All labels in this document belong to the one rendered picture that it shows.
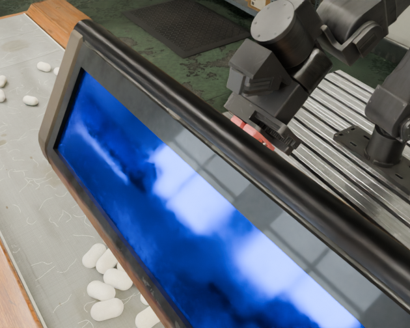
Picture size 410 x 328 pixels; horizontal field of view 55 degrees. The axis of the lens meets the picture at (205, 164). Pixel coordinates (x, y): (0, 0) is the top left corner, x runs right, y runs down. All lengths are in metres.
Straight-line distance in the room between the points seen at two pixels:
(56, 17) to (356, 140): 0.83
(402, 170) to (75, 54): 0.71
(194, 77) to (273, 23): 1.90
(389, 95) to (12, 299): 0.63
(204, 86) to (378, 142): 1.60
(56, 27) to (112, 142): 0.98
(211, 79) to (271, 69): 1.89
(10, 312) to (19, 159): 0.31
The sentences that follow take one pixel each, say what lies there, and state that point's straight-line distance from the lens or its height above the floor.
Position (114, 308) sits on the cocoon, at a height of 0.76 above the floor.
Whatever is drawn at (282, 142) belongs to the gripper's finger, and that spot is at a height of 0.85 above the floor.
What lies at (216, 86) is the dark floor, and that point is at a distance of 2.29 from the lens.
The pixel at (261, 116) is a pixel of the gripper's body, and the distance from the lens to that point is 0.52.
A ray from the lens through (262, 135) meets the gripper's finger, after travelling 0.52.
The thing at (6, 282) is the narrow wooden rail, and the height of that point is 0.76.
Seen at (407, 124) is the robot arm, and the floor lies 0.80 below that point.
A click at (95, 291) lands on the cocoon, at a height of 0.76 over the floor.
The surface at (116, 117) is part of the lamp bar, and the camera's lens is 0.17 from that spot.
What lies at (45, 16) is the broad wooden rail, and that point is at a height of 0.76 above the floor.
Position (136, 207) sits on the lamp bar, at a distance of 0.16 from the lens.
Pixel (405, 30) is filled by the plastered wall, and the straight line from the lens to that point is 2.72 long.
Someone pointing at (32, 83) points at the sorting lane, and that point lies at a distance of 0.95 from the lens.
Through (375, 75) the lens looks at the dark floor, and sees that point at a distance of 2.60.
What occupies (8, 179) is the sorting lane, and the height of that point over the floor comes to 0.74.
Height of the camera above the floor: 1.19
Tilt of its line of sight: 42 degrees down
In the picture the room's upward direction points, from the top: straight up
